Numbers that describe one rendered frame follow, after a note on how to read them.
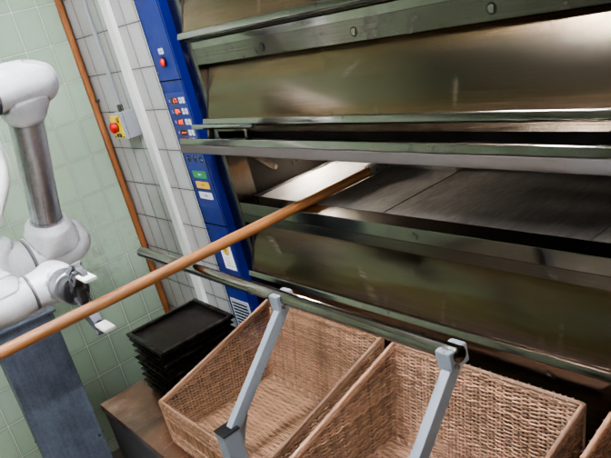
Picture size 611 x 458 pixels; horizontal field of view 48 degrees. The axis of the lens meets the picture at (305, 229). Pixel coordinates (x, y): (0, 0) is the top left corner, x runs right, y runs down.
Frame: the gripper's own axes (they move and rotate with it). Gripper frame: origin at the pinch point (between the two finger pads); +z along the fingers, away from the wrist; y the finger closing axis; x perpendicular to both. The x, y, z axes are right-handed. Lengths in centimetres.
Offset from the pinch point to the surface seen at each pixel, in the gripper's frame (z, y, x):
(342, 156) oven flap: 44, -22, -49
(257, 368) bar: 39.7, 14.5, -16.0
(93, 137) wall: -122, -22, -54
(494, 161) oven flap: 84, -23, -50
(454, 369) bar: 88, 5, -26
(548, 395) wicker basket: 79, 34, -60
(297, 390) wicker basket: -11, 60, -51
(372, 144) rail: 53, -25, -49
